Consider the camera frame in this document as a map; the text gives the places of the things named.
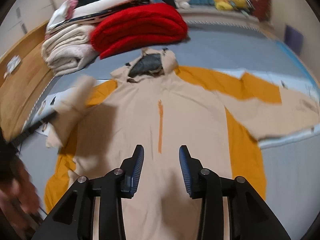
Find cream folded blanket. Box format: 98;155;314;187
41;24;98;76

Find red folded blanket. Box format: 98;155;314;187
90;3;188;59

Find yellow plush toys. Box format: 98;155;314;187
213;0;248;11

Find white paper on headboard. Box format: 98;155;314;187
3;55;22;79

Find white folded clothes stack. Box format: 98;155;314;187
46;0;152;35

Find black jacket sleeve forearm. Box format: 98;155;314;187
0;129;19;183

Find dark red plush toy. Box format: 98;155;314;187
251;0;271;21

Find wooden headboard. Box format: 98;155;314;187
1;21;53;141

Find grey bed sheet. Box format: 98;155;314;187
22;24;319;239

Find beige and orange jacket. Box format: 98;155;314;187
44;49;319;239

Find person's left hand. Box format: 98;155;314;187
1;159;40;229

